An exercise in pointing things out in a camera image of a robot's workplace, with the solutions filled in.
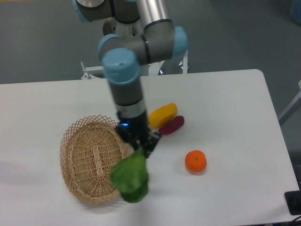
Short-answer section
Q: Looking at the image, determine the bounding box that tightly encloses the purple sweet potato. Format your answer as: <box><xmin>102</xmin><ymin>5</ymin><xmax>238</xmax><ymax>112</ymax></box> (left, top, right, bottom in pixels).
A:
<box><xmin>158</xmin><ymin>115</ymin><xmax>185</xmax><ymax>136</ymax></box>

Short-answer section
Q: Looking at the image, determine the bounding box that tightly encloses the green bok choy vegetable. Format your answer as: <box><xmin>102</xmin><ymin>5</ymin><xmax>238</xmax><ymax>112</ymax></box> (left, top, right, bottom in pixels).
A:
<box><xmin>110</xmin><ymin>147</ymin><xmax>149</xmax><ymax>203</ymax></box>

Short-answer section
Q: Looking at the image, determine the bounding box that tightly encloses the woven wicker basket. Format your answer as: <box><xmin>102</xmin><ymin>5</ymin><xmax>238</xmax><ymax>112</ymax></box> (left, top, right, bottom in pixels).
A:
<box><xmin>60</xmin><ymin>115</ymin><xmax>132</xmax><ymax>204</ymax></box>

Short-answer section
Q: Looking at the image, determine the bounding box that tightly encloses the yellow mango fruit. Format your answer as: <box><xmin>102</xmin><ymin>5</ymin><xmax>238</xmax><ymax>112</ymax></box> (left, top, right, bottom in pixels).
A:
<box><xmin>149</xmin><ymin>103</ymin><xmax>177</xmax><ymax>129</ymax></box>

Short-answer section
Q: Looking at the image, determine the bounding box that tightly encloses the white frame at right edge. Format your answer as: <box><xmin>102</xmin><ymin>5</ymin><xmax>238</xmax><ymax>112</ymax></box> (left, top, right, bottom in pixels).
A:
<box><xmin>278</xmin><ymin>81</ymin><xmax>301</xmax><ymax>126</ymax></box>

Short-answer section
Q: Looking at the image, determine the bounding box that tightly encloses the black device at table edge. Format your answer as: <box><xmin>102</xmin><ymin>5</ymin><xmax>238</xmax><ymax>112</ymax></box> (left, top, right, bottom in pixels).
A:
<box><xmin>284</xmin><ymin>190</ymin><xmax>301</xmax><ymax>216</ymax></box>

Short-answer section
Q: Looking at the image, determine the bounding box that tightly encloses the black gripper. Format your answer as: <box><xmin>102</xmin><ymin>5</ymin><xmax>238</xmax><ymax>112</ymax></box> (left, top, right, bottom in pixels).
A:
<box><xmin>115</xmin><ymin>110</ymin><xmax>162</xmax><ymax>158</ymax></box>

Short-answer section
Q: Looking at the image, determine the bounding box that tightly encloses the orange tangerine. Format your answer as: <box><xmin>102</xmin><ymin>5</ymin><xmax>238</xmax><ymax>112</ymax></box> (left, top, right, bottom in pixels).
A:
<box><xmin>184</xmin><ymin>150</ymin><xmax>207</xmax><ymax>173</ymax></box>

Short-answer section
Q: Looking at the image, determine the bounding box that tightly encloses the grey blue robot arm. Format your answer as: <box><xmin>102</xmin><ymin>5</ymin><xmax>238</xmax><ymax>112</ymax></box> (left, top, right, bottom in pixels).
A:
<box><xmin>73</xmin><ymin>0</ymin><xmax>188</xmax><ymax>157</ymax></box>

